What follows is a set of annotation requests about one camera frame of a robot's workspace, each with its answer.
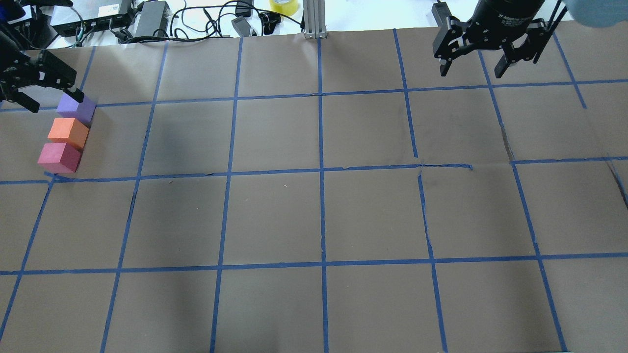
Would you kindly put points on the aluminium frame post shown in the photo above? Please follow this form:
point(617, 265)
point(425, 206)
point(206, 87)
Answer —
point(315, 26)

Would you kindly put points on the yellow tape roll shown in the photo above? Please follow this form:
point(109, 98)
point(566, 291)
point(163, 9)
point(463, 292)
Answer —
point(284, 7)

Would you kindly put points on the purple foam cube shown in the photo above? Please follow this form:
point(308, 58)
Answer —
point(82, 111)

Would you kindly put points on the grey power brick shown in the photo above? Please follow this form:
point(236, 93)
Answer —
point(152, 18)

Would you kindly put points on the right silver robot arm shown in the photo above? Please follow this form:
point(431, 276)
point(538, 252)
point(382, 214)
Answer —
point(590, 13)

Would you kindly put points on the black network switch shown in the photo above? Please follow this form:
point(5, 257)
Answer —
point(99, 15)

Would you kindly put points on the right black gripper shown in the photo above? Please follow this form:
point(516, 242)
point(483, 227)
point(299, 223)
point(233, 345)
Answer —
point(505, 15)

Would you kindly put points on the black power adapter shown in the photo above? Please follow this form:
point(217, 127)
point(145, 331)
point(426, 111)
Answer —
point(441, 12)

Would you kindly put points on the red foam cube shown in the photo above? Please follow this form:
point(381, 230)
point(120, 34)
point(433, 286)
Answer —
point(59, 158)

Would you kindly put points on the brown paper table cover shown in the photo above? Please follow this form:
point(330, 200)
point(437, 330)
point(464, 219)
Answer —
point(281, 195)

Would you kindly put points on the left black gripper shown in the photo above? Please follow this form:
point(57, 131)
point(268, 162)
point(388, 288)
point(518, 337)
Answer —
point(11, 74)

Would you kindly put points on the orange foam cube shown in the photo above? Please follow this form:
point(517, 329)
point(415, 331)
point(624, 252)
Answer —
point(70, 131)

